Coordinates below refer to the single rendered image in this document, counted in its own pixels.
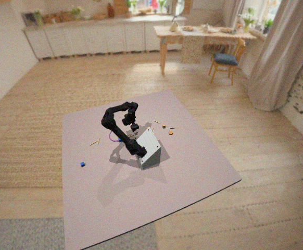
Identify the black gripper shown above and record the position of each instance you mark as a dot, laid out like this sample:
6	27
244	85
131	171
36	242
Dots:
133	126

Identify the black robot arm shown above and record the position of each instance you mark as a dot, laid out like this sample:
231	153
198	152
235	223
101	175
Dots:
109	123

